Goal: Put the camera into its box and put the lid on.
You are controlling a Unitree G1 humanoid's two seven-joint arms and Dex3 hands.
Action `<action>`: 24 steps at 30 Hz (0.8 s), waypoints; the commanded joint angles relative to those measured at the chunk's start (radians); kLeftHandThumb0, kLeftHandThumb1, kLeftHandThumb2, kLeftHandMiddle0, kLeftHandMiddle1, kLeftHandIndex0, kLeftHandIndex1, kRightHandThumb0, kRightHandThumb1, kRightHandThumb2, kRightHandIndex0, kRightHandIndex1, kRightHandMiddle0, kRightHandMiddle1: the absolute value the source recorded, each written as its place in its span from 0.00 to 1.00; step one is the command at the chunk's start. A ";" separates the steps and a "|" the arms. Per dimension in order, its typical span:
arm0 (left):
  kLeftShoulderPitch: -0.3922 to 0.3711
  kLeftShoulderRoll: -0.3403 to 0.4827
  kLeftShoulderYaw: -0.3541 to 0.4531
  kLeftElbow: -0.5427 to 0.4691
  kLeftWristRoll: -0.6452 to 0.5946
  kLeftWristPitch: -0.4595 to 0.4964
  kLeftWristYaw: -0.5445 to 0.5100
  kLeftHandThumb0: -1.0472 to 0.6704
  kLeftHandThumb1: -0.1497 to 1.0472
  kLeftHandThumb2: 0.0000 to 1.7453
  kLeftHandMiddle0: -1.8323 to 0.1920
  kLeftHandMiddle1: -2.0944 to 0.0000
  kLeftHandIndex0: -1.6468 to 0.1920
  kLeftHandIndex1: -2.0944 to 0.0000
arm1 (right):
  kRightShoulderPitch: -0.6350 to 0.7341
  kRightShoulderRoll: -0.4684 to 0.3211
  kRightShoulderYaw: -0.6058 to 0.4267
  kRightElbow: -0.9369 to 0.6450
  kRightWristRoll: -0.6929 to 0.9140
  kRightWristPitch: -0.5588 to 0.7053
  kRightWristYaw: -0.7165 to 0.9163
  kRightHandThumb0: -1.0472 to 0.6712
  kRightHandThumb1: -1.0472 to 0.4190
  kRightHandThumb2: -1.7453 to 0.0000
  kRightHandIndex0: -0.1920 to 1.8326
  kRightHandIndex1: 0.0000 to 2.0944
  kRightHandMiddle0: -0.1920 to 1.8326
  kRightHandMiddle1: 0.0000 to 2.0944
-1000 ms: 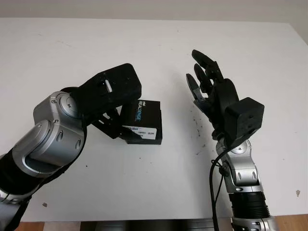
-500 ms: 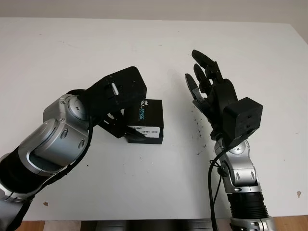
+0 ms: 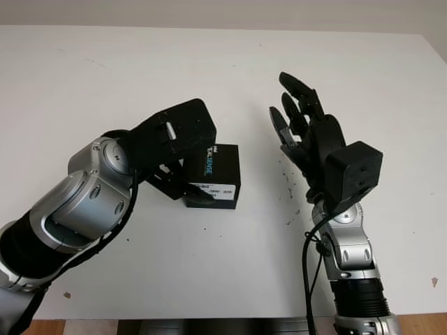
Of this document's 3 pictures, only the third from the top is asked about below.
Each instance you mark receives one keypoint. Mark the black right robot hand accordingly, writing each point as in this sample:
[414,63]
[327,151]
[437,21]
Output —
[317,139]

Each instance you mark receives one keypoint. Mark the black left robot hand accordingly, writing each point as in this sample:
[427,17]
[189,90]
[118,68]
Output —
[167,178]

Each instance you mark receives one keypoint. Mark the black RealSense box lid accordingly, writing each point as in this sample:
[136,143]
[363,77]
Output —
[220,167]

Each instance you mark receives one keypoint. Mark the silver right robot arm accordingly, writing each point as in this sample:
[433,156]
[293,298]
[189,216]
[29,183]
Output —
[352,251]

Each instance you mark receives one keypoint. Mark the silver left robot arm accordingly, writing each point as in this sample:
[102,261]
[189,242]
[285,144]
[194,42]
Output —
[77,216]

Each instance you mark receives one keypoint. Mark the black box base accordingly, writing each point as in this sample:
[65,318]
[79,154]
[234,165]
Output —
[209,205]

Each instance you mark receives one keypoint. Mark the dark robot torso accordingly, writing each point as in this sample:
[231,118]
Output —
[216,322]

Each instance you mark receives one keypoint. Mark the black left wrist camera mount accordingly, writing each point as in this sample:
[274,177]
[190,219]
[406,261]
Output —
[178,129]

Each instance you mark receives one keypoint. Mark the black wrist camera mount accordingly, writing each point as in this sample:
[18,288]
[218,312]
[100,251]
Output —
[356,174]
[178,129]

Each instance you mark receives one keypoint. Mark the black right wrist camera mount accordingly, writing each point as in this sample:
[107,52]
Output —
[356,174]

